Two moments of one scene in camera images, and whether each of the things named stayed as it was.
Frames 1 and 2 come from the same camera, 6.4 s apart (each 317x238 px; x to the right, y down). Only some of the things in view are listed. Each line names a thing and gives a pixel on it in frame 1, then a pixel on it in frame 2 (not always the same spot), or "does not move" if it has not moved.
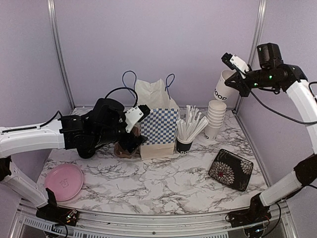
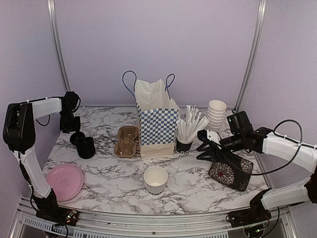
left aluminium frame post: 55,30 does not move
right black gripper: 239,85 to 211,152
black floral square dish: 231,169 does not move
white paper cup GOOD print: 223,90 to 155,177
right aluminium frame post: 258,25 does not move
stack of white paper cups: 216,114 does not move
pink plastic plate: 64,181 does not move
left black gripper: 132,142 to 76,127
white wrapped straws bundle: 186,130 does not move
